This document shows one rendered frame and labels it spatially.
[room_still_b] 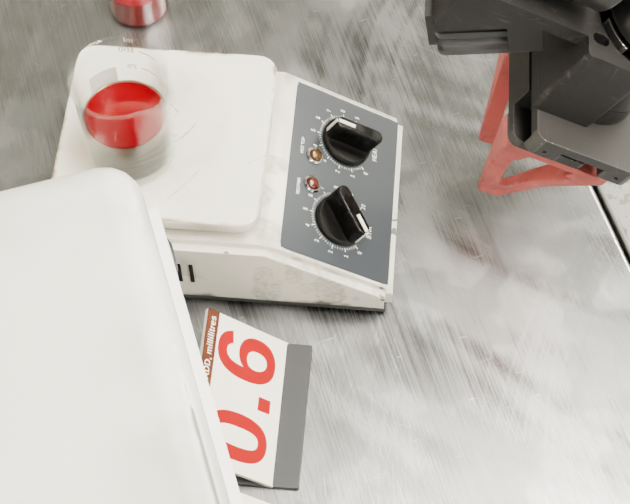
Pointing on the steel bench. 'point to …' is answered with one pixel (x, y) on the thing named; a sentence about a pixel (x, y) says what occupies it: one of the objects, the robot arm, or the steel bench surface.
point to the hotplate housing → (201, 257)
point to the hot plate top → (203, 142)
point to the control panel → (311, 111)
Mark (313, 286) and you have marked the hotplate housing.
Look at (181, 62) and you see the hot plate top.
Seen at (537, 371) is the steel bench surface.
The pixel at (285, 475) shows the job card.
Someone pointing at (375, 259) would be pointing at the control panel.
